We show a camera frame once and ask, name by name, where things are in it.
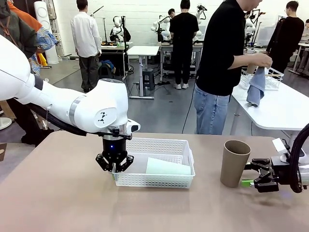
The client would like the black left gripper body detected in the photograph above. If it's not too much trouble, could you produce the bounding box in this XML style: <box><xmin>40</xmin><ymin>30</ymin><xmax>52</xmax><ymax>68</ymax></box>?
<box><xmin>102</xmin><ymin>135</ymin><xmax>127</xmax><ymax>161</ymax></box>

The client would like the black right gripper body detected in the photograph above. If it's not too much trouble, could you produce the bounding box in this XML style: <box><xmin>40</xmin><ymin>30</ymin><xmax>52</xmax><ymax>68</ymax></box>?
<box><xmin>270</xmin><ymin>156</ymin><xmax>294</xmax><ymax>186</ymax></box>

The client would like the brown cup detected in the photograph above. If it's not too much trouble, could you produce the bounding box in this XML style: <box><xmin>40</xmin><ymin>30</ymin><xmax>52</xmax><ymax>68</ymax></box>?
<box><xmin>220</xmin><ymin>140</ymin><xmax>252</xmax><ymax>189</ymax></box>

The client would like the white perforated plastic basket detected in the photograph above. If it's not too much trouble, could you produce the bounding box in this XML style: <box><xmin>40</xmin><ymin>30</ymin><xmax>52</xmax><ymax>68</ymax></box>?
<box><xmin>112</xmin><ymin>137</ymin><xmax>196</xmax><ymax>189</ymax></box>

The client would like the pale green cup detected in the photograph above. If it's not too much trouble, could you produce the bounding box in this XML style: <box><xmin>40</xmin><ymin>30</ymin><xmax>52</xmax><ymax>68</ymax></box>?
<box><xmin>145</xmin><ymin>157</ymin><xmax>192</xmax><ymax>175</ymax></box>

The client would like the blue cloth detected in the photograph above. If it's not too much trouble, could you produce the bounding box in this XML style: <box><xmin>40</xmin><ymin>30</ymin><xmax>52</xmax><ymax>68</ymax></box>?
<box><xmin>246</xmin><ymin>67</ymin><xmax>266</xmax><ymax>108</ymax></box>

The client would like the person's right forearm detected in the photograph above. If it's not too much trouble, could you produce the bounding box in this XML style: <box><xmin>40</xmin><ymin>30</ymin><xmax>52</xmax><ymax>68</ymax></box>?
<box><xmin>226</xmin><ymin>54</ymin><xmax>254</xmax><ymax>70</ymax></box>

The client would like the person's right hand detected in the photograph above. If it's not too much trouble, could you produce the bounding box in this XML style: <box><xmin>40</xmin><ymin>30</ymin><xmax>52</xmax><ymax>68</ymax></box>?
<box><xmin>251</xmin><ymin>53</ymin><xmax>273</xmax><ymax>69</ymax></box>

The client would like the grey plastic stool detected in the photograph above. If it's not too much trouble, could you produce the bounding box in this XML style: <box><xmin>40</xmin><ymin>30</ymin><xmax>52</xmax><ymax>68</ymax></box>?
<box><xmin>141</xmin><ymin>69</ymin><xmax>155</xmax><ymax>90</ymax></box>

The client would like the wooden top work desk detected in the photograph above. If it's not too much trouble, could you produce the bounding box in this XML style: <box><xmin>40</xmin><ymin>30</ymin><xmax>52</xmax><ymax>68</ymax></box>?
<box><xmin>100</xmin><ymin>41</ymin><xmax>133</xmax><ymax>80</ymax></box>

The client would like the white standing desk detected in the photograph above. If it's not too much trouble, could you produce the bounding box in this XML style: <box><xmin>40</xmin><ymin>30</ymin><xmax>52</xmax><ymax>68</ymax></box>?
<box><xmin>126</xmin><ymin>45</ymin><xmax>160</xmax><ymax>100</ymax></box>

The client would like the white round stand base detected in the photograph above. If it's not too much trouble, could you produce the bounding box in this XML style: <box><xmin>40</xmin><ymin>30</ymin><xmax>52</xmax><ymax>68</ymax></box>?
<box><xmin>0</xmin><ymin>117</ymin><xmax>13</xmax><ymax>131</ymax></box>

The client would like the robot station desk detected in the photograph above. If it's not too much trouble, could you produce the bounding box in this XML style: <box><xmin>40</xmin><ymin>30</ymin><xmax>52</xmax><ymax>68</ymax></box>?
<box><xmin>159</xmin><ymin>42</ymin><xmax>203</xmax><ymax>82</ymax></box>

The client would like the person in white shirt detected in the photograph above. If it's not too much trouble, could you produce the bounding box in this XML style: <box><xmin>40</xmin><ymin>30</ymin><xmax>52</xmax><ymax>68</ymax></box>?
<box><xmin>70</xmin><ymin>0</ymin><xmax>102</xmax><ymax>93</ymax></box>

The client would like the white tower fan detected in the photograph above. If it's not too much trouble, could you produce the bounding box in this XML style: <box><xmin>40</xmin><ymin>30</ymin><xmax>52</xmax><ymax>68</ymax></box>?
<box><xmin>33</xmin><ymin>1</ymin><xmax>59</xmax><ymax>65</ymax></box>

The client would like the person in black polo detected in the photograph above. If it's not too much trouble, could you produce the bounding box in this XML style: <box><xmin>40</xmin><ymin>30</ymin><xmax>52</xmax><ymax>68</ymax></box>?
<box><xmin>193</xmin><ymin>0</ymin><xmax>264</xmax><ymax>135</ymax></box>

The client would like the person in orange top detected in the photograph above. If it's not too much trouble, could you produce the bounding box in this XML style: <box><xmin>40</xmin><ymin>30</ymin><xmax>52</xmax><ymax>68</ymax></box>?
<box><xmin>7</xmin><ymin>0</ymin><xmax>58</xmax><ymax>78</ymax></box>

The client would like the person in black t-shirt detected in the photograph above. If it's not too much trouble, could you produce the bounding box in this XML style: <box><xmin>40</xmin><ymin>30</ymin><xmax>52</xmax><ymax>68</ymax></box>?
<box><xmin>169</xmin><ymin>0</ymin><xmax>200</xmax><ymax>89</ymax></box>

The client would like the person in green jacket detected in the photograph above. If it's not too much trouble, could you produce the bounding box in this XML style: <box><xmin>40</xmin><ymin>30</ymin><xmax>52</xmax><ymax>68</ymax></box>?
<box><xmin>0</xmin><ymin>0</ymin><xmax>50</xmax><ymax>145</ymax></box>

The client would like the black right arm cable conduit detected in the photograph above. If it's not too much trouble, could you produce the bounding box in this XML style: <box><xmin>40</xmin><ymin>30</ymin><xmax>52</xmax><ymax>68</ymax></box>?
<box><xmin>288</xmin><ymin>123</ymin><xmax>309</xmax><ymax>194</ymax></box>

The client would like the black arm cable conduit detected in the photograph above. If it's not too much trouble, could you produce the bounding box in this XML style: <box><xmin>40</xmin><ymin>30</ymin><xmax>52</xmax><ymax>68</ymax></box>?
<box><xmin>288</xmin><ymin>123</ymin><xmax>309</xmax><ymax>194</ymax></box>
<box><xmin>26</xmin><ymin>102</ymin><xmax>87</xmax><ymax>137</ymax></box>

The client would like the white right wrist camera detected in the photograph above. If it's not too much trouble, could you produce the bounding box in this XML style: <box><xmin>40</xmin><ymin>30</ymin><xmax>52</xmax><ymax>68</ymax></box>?
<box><xmin>272</xmin><ymin>138</ymin><xmax>305</xmax><ymax>165</ymax></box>

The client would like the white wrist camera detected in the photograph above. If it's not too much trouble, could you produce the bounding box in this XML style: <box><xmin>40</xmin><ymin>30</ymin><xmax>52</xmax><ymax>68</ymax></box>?
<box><xmin>272</xmin><ymin>138</ymin><xmax>305</xmax><ymax>165</ymax></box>
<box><xmin>126</xmin><ymin>119</ymin><xmax>141</xmax><ymax>134</ymax></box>

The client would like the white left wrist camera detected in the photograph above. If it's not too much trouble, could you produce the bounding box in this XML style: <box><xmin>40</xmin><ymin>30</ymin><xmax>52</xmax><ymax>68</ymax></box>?
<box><xmin>126</xmin><ymin>119</ymin><xmax>141</xmax><ymax>134</ymax></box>

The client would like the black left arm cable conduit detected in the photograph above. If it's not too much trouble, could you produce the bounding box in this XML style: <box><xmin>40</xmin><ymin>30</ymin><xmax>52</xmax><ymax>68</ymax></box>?
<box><xmin>26</xmin><ymin>102</ymin><xmax>87</xmax><ymax>137</ymax></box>

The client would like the black hanging cable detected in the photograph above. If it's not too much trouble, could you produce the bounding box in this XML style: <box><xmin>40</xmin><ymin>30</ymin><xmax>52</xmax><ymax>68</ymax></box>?
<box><xmin>181</xmin><ymin>91</ymin><xmax>195</xmax><ymax>134</ymax></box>

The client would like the white wire rack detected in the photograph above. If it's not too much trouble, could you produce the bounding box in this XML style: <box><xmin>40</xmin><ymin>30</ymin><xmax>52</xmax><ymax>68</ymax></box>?
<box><xmin>240</xmin><ymin>66</ymin><xmax>284</xmax><ymax>91</ymax></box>

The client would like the black camera stand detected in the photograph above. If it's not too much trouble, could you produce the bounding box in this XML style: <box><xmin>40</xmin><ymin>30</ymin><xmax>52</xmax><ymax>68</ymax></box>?
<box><xmin>122</xmin><ymin>15</ymin><xmax>131</xmax><ymax>49</ymax></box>

